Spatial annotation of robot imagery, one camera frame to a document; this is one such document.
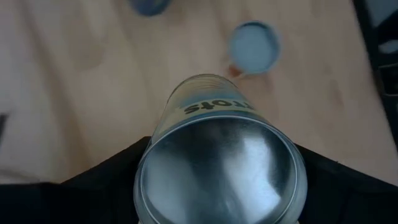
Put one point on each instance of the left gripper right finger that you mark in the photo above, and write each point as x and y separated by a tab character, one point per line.
348	199

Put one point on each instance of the diced tomatoes label tin can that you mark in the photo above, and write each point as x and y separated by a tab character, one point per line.
255	46

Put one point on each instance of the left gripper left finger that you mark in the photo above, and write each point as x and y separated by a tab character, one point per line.
77	202

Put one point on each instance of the peas label tin can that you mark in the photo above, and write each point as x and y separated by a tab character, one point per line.
150	6

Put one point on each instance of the carrots label tin can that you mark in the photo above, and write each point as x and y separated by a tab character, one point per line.
217	168

